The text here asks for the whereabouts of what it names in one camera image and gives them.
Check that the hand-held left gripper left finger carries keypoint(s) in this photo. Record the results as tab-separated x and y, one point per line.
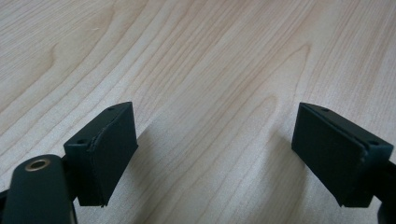
102	155

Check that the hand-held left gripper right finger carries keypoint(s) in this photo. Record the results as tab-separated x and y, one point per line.
333	155

